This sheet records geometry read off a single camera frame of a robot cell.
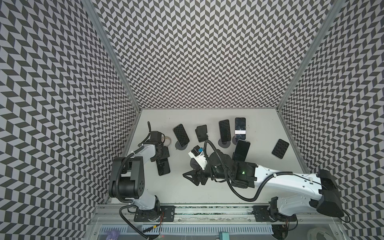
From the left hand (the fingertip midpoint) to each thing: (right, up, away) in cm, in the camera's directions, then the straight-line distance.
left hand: (162, 155), depth 93 cm
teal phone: (+12, +13, -3) cm, 18 cm away
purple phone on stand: (+40, +16, 0) cm, 43 cm away
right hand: (+19, -2, -29) cm, 34 cm away
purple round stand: (+11, +6, -2) cm, 13 cm away
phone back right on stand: (+50, +15, 0) cm, 52 cm away
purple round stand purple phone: (+40, +6, +5) cm, 41 cm away
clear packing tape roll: (+3, +9, +6) cm, 12 cm away
